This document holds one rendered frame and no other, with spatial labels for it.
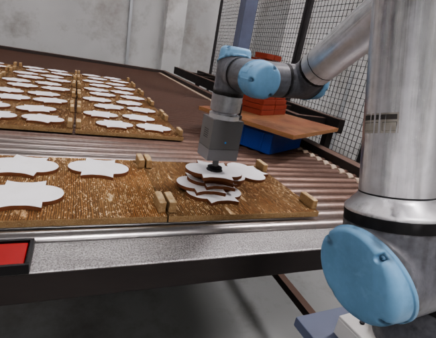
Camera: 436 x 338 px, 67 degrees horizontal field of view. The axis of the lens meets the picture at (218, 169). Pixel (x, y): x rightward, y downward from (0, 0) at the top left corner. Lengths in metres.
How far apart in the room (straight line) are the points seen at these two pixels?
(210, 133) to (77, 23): 4.91
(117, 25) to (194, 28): 1.24
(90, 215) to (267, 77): 0.45
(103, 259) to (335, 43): 0.56
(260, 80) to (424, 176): 0.37
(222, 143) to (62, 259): 0.43
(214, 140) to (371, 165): 0.46
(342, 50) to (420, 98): 0.30
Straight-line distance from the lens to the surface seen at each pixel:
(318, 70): 0.71
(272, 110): 1.71
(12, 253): 0.63
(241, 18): 2.73
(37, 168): 0.91
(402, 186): 0.41
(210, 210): 0.77
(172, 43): 5.67
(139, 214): 0.72
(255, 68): 0.67
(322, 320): 0.67
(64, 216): 0.71
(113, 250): 0.64
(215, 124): 0.79
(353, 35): 0.66
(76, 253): 0.64
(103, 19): 5.63
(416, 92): 0.40
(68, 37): 5.61
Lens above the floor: 1.28
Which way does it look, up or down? 19 degrees down
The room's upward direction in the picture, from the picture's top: 10 degrees clockwise
